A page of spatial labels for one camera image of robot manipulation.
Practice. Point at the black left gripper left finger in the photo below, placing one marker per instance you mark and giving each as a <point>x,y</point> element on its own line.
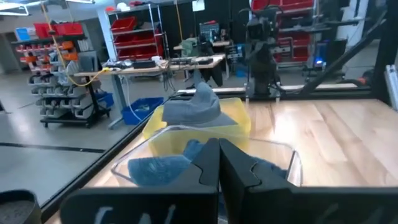
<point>186,202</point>

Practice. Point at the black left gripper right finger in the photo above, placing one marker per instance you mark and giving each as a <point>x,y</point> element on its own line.
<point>264,202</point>

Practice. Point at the dark blue baseball cap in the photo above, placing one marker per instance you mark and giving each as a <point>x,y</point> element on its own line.
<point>155,169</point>
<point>269,169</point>

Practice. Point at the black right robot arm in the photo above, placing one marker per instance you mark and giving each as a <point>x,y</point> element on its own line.
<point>262,68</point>

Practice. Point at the clear plastic bin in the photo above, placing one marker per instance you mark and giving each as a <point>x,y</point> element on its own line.
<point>293,161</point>

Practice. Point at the yellow plastic bin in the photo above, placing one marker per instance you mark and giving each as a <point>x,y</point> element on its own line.
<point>240,113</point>

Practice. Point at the blue plastic storage bin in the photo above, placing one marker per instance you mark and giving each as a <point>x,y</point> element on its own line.
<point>104,99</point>
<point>146,109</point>

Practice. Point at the wooden top workbench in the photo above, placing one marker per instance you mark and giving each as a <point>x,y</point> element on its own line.
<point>149,67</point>

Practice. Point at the metal shelf with red bins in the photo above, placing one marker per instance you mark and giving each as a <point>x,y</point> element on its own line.
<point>136,34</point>

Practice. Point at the silver LED light bar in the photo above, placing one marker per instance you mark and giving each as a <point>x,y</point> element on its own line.
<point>392,87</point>

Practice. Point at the parts bin rack cart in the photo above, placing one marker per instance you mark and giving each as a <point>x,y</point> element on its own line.
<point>68,93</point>

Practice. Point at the black plant pot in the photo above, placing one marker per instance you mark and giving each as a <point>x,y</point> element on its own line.
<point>18,208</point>

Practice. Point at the red plastic bin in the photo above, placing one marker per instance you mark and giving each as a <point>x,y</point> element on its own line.
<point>71,28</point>
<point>45,30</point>

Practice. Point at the black aluminium rig frame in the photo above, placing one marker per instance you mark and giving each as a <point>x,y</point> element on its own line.
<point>385,46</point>

